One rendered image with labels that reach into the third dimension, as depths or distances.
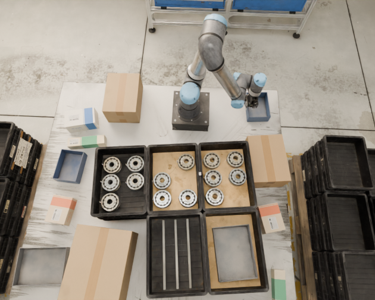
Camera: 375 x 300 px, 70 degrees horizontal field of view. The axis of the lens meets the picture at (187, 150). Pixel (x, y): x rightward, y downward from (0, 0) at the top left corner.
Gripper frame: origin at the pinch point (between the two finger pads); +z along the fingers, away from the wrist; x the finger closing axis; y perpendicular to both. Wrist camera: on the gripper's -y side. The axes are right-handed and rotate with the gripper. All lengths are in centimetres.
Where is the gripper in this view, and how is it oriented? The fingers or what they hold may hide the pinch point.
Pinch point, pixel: (247, 105)
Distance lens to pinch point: 193.1
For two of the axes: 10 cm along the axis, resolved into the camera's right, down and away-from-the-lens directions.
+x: 10.0, -0.1, 0.1
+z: -0.1, 3.6, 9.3
